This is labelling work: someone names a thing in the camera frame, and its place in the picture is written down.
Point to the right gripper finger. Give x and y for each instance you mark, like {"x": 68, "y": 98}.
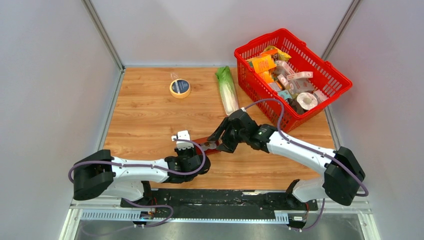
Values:
{"x": 215, "y": 136}
{"x": 229, "y": 141}

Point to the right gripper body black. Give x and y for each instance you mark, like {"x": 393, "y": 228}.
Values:
{"x": 242, "y": 136}

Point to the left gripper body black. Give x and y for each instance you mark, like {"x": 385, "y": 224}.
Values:
{"x": 187, "y": 153}

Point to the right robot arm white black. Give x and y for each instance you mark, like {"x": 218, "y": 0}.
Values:
{"x": 340, "y": 178}

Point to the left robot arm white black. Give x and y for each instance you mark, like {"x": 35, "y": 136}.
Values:
{"x": 101, "y": 174}

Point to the orange snack box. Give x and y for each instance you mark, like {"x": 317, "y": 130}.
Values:
{"x": 262, "y": 63}

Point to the pink white long box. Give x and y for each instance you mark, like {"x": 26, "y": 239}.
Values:
{"x": 300, "y": 75}

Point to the napa cabbage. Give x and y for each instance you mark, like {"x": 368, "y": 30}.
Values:
{"x": 227, "y": 90}

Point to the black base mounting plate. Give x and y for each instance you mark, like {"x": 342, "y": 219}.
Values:
{"x": 223, "y": 204}

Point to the yellow masking tape roll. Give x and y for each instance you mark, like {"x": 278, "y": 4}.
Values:
{"x": 180, "y": 88}

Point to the toilet paper roll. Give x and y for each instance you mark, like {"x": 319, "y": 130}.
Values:
{"x": 307, "y": 101}

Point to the red plastic shopping basket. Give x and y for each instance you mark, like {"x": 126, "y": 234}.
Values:
{"x": 278, "y": 65}

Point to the yellow snack bag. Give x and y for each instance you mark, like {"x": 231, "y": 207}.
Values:
{"x": 276, "y": 54}

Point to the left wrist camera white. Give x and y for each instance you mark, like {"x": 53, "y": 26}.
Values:
{"x": 182, "y": 139}

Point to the aluminium frame rail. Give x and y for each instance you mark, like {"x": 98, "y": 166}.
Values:
{"x": 115, "y": 209}

